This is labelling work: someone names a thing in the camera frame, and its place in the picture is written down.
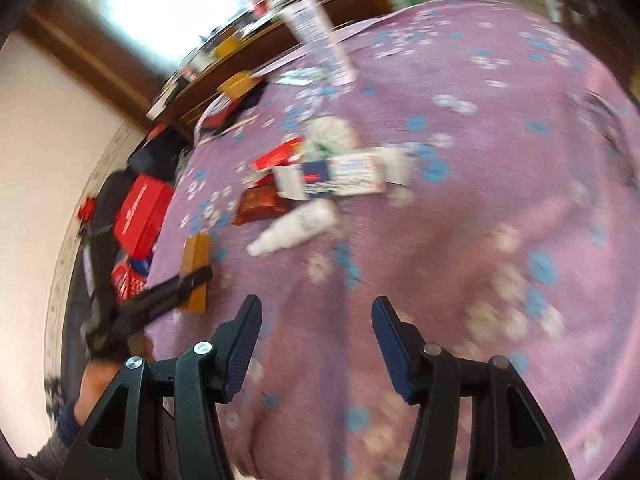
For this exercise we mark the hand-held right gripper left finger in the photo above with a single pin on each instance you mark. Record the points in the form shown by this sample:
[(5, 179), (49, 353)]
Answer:
[(240, 360)]

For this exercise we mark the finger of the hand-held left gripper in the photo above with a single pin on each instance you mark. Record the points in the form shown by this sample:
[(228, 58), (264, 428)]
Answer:
[(170, 292)]

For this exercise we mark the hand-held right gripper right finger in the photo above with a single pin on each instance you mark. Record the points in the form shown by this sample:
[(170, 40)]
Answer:
[(392, 355)]

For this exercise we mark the orange cardboard box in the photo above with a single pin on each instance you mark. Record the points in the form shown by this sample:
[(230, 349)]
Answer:
[(197, 255)]

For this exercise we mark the dark red sachet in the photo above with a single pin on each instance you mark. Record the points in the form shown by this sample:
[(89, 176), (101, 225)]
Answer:
[(260, 207)]

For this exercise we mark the torn red white box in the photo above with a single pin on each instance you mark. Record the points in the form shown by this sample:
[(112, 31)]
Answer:
[(277, 155)]

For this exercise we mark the person's left forearm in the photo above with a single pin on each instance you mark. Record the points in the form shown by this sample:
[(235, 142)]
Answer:
[(52, 445)]

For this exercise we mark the person's left hand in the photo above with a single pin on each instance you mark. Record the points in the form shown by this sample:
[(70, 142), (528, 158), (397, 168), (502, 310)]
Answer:
[(97, 385)]

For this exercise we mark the red paper bag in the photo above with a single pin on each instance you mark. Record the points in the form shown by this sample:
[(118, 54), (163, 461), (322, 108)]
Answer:
[(142, 215)]

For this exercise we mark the white plastic bottle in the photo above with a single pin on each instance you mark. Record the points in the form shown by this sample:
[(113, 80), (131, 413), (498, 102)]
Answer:
[(300, 225)]

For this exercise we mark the white dark-blue medicine box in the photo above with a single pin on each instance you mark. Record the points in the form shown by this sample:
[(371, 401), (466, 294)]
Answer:
[(340, 177)]

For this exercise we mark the small white paper box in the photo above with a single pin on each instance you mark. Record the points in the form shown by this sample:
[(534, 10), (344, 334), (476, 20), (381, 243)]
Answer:
[(397, 165)]

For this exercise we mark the wooden counter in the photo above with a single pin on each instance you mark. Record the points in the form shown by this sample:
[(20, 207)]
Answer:
[(150, 75)]

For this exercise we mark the red black pouch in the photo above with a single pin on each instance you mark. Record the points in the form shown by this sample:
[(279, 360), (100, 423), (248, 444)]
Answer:
[(240, 105)]

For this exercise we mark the crumpled white tissue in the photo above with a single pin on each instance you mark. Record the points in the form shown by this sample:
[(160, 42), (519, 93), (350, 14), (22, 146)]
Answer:
[(330, 135)]

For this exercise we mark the white lotion tube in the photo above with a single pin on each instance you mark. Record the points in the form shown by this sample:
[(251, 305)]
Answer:
[(320, 40)]

